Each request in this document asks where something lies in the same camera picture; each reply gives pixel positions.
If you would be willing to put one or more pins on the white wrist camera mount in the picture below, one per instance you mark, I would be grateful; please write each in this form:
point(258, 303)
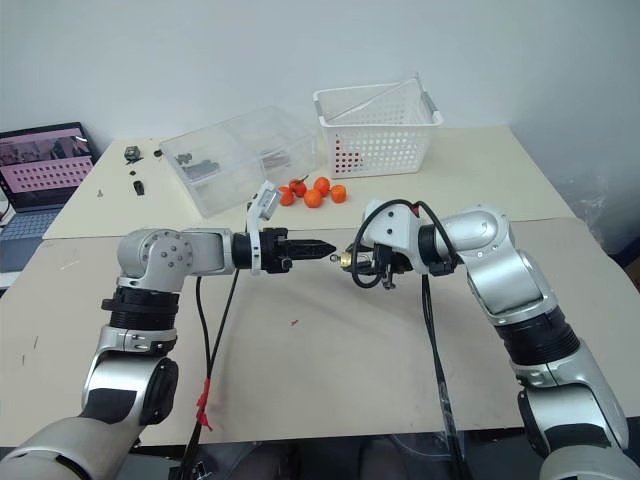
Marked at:
point(392, 225)
point(264, 202)

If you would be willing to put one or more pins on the clear plastic compartment box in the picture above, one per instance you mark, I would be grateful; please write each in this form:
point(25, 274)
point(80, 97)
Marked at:
point(235, 155)

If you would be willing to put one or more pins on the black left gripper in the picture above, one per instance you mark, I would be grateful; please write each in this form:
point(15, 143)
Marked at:
point(274, 250)

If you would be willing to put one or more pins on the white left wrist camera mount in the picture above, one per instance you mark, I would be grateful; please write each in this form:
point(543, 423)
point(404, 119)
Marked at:
point(264, 202)

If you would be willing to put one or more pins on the red item inside basket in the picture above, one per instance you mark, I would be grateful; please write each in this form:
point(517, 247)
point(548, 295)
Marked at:
point(348, 157)

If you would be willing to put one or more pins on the black screws pile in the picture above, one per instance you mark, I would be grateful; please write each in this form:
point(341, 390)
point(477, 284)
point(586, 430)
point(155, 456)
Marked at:
point(197, 164)

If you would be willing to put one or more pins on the white perforated plastic basket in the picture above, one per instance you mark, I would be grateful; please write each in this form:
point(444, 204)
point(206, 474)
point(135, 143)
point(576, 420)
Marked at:
point(380, 130)

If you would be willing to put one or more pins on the open laptop computer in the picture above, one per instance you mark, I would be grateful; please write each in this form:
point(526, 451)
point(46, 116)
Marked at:
point(40, 170)

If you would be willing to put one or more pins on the brass padlock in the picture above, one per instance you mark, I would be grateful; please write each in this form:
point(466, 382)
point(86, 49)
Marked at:
point(345, 261)

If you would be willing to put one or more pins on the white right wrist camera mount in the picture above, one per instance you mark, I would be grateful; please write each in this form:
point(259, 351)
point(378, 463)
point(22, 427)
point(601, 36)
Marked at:
point(392, 225)

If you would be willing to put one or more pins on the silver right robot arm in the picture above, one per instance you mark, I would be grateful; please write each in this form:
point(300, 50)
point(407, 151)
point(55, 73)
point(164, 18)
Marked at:
point(520, 280)

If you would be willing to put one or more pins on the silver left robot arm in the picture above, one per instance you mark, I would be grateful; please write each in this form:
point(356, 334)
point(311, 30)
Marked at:
point(165, 260)

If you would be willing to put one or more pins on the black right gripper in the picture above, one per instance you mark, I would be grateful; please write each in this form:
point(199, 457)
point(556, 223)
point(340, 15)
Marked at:
point(395, 265)

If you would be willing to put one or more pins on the small grey metal part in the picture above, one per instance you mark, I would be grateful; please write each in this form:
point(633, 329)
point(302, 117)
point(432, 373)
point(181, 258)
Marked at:
point(132, 152)

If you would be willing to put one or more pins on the small black clip part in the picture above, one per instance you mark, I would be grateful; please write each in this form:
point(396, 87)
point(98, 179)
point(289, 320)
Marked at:
point(139, 187)

